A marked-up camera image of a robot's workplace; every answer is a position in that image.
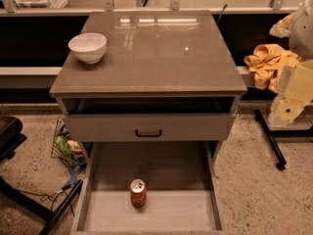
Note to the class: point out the yellow crumpled cloth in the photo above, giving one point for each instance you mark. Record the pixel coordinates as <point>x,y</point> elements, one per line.
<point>267,63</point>

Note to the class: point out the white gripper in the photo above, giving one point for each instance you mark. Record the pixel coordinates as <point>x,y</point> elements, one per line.
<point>302,33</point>

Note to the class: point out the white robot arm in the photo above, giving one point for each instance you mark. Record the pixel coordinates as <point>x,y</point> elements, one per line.
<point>301,35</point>

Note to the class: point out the open middle drawer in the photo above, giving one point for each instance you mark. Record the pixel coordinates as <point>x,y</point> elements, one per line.
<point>182,196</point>

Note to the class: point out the black stand leg right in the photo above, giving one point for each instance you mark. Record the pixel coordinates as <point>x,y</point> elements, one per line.
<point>272,135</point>

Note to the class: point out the white ceramic bowl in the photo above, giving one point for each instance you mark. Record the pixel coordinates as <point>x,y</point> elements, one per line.
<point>88,47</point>

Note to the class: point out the closed top drawer with handle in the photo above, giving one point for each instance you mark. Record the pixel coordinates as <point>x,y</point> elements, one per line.
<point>163,127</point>

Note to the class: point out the grey drawer cabinet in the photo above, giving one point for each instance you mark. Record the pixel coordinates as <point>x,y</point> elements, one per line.
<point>156,63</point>

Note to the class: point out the red coke can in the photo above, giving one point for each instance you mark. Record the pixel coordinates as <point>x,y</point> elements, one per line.
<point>138,192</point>

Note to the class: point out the wire basket with snacks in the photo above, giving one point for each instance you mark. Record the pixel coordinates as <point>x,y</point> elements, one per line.
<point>65,148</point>

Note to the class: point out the black chair base left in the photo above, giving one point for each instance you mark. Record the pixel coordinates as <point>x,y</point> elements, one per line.
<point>41,178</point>

